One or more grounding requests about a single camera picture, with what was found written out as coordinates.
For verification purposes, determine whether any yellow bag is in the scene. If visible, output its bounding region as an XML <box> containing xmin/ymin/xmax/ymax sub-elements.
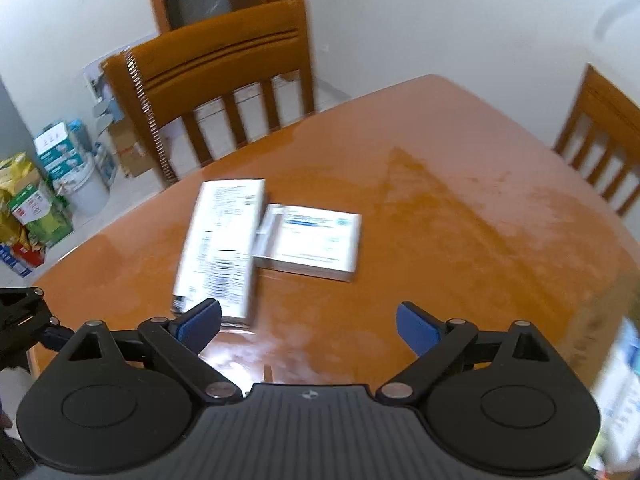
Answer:
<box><xmin>0</xmin><ymin>152</ymin><xmax>41</xmax><ymax>261</ymax></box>

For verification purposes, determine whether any blue white pack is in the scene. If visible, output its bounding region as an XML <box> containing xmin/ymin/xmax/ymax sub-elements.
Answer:
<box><xmin>94</xmin><ymin>140</ymin><xmax>120</xmax><ymax>186</ymax></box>

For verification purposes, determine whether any small cardboard box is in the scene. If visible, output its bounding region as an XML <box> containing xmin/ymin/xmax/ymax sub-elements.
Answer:
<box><xmin>109</xmin><ymin>120</ymin><xmax>157</xmax><ymax>179</ymax></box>

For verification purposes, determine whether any red blue packet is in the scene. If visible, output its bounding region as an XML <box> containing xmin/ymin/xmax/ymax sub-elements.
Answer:
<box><xmin>0</xmin><ymin>240</ymin><xmax>47</xmax><ymax>279</ymax></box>

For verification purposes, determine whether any white medicine box blue print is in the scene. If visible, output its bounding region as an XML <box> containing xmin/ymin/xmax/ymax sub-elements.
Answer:
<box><xmin>252</xmin><ymin>203</ymin><xmax>363</xmax><ymax>283</ymax></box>

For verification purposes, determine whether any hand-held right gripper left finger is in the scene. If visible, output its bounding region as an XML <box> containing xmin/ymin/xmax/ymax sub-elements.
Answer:
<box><xmin>64</xmin><ymin>298</ymin><xmax>241</xmax><ymax>404</ymax></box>

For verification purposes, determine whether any wooden chair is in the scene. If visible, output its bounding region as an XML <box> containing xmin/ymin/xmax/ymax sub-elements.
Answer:
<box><xmin>552</xmin><ymin>62</ymin><xmax>640</xmax><ymax>219</ymax></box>
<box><xmin>101</xmin><ymin>0</ymin><xmax>317</xmax><ymax>187</ymax></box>

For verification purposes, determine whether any long white medicine box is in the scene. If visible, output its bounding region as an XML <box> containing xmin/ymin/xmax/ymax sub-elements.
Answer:
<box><xmin>171</xmin><ymin>178</ymin><xmax>267</xmax><ymax>330</ymax></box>

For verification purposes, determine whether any white printed box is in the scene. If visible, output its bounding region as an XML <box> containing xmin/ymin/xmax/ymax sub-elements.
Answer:
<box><xmin>589</xmin><ymin>317</ymin><xmax>640</xmax><ymax>476</ymax></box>

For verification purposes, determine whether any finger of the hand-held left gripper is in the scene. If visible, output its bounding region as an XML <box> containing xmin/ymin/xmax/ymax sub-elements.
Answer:
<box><xmin>0</xmin><ymin>286</ymin><xmax>76</xmax><ymax>372</ymax></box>

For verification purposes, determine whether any grey bin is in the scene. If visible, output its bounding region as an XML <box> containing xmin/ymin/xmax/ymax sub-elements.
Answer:
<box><xmin>171</xmin><ymin>0</ymin><xmax>234</xmax><ymax>29</ymax></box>

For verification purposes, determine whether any green white box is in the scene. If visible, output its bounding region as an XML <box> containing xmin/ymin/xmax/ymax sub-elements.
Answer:
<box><xmin>7</xmin><ymin>180</ymin><xmax>75</xmax><ymax>250</ymax></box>

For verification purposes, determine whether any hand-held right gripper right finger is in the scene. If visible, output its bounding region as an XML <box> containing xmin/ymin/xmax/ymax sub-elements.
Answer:
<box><xmin>375</xmin><ymin>301</ymin><xmax>558</xmax><ymax>404</ymax></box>

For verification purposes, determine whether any wooden desktop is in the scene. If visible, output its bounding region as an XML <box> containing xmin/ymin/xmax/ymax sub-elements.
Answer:
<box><xmin>27</xmin><ymin>74</ymin><xmax>640</xmax><ymax>396</ymax></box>

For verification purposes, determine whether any teal white carton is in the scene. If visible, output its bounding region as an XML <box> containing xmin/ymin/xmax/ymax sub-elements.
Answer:
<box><xmin>34</xmin><ymin>119</ymin><xmax>95</xmax><ymax>183</ymax></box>

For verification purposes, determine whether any white plastic bucket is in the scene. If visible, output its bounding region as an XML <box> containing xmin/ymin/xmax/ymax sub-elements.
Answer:
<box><xmin>54</xmin><ymin>159</ymin><xmax>111</xmax><ymax>218</ymax></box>

